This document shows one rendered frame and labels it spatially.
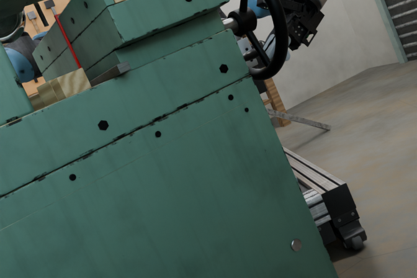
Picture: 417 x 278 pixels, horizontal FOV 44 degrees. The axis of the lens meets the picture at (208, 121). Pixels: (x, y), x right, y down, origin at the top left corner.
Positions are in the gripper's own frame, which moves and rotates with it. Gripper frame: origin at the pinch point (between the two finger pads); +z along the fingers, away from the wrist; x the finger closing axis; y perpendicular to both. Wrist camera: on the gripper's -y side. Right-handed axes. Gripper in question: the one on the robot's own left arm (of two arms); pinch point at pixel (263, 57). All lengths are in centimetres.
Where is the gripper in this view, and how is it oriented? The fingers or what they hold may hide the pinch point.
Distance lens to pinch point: 129.6
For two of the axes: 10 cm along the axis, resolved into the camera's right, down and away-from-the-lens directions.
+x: -4.1, 0.3, 9.1
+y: 7.4, 6.0, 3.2
